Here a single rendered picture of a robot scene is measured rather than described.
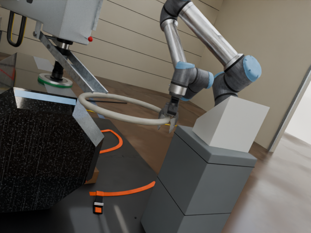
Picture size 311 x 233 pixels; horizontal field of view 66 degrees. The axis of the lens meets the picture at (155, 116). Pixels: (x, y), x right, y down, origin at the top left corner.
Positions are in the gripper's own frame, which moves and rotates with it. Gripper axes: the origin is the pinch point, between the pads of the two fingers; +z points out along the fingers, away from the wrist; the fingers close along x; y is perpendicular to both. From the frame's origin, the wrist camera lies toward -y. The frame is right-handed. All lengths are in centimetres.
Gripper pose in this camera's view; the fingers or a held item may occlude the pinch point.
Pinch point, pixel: (164, 129)
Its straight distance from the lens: 128.5
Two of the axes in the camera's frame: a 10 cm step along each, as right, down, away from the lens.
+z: -2.9, 9.3, 2.1
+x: -9.5, -3.1, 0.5
